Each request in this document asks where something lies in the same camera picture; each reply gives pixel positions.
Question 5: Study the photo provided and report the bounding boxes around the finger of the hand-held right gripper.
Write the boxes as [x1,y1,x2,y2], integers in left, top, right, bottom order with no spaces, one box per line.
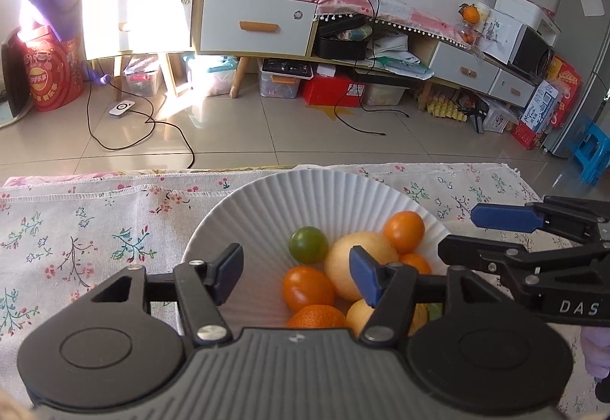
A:
[437,234,610,301]
[470,196,610,244]

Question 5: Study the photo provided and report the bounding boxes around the red carton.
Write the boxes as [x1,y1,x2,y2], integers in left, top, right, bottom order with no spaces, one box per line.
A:
[543,55,583,130]

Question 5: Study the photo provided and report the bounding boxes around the clear box black lid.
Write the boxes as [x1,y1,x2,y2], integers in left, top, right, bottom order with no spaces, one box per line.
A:
[258,58,315,99]

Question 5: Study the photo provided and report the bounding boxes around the floral tablecloth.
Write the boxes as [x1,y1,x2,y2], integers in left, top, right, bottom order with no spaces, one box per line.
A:
[0,162,544,354]

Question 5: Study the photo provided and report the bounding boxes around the white foam box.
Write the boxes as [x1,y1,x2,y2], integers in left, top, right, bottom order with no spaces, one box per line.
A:
[493,0,558,44]

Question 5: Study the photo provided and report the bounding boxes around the green tomato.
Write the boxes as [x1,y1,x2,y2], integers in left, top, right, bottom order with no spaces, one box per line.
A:
[289,226,329,265]

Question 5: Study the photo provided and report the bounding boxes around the mandarin orange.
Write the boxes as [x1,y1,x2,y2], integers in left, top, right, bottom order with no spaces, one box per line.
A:
[285,304,348,330]

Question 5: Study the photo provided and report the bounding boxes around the red printed drum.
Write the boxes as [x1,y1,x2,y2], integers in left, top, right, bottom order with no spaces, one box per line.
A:
[18,27,85,112]

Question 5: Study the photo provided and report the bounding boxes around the clear plastic box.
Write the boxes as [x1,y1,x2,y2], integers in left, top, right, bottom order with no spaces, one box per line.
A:
[362,82,411,106]

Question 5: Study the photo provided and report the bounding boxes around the yellow round fruit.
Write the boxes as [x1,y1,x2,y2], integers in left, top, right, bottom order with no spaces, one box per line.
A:
[345,298,377,339]
[324,232,401,301]

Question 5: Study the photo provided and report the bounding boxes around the row of yellow pieces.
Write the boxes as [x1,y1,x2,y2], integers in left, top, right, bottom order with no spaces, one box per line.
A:
[419,89,470,123]

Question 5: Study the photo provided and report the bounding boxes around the yellow green fruit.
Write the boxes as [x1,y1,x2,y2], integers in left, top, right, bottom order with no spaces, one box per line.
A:
[410,303,444,335]

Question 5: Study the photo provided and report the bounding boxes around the white ribbed bowl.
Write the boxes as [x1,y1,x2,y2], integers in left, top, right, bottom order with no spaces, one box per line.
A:
[181,168,451,340]

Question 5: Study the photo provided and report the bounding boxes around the black case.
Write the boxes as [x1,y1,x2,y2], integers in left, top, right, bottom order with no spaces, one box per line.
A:
[315,15,375,61]

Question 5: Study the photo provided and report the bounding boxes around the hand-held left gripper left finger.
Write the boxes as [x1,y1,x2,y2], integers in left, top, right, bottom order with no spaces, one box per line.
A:
[90,243,245,347]

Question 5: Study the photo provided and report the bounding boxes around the large white drawer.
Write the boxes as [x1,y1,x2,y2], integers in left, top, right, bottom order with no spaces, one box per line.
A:
[197,0,319,58]

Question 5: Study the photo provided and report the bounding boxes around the clear box pink contents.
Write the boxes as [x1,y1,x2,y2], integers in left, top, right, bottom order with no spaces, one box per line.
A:
[123,54,163,97]

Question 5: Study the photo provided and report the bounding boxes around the person's right forearm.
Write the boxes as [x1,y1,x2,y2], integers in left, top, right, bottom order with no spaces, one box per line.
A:
[580,324,610,380]

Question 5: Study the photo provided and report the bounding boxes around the small orange tomato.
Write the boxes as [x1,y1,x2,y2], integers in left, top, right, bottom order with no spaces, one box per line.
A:
[399,253,433,278]

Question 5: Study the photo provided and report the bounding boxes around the white printed box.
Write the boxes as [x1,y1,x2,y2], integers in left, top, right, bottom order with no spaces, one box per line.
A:
[477,103,518,135]

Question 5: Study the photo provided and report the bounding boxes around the wooden TV cabinet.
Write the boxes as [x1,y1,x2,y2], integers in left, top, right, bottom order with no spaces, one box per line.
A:
[193,0,544,109]

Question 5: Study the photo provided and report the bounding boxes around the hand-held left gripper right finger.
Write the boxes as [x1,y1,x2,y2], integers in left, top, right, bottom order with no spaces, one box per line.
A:
[349,245,496,347]

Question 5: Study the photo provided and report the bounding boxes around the red flat box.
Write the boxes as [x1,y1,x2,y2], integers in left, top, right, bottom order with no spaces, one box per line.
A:
[301,74,368,107]

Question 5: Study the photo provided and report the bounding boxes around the blue and white carton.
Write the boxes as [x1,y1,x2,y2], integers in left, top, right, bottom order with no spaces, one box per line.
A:
[517,79,563,135]

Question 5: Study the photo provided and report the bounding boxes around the small white drawer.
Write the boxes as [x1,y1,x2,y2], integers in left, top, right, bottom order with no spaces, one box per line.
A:
[488,70,537,109]
[429,41,501,96]

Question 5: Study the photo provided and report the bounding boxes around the black socket cable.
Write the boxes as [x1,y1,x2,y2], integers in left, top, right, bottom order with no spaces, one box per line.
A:
[334,0,411,137]

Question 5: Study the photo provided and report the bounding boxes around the clear box teal lid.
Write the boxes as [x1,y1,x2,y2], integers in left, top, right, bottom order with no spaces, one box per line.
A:
[183,54,239,98]

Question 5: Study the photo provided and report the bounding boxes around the bag of oranges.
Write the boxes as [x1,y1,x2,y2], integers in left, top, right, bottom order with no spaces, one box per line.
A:
[458,22,482,46]

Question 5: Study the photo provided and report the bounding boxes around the drawing sheet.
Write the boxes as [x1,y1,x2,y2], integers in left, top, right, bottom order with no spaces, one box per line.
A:
[479,13,518,53]

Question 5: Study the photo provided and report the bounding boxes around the blue plastic stool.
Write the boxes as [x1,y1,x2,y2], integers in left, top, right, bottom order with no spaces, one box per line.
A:
[569,122,610,187]

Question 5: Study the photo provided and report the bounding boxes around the grey refrigerator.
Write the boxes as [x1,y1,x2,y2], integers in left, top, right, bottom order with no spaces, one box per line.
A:
[541,0,610,159]

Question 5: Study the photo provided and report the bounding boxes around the stack of papers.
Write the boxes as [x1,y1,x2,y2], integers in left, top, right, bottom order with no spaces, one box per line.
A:
[369,32,434,80]

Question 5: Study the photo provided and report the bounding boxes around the black floor cable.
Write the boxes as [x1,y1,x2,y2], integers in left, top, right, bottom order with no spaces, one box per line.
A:
[86,60,196,169]

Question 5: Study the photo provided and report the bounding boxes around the microwave oven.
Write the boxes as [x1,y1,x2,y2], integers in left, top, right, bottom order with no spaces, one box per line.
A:
[506,24,557,80]

